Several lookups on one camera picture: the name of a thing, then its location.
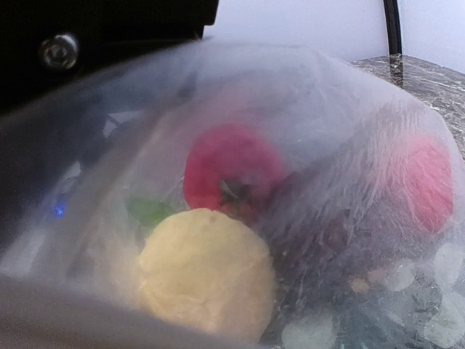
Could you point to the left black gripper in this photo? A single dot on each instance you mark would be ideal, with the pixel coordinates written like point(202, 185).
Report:
point(46, 44)

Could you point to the clear polka dot zip bag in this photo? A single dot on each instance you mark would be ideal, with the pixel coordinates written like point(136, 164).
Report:
point(89, 170)

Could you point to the yellow fake lemon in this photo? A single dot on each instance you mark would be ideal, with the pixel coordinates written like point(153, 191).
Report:
point(205, 270)

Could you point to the red fake apple in bag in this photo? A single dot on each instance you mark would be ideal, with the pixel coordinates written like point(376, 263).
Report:
point(232, 169)

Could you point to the pink red fake apple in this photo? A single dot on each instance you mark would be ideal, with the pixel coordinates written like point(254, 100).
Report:
point(429, 182)

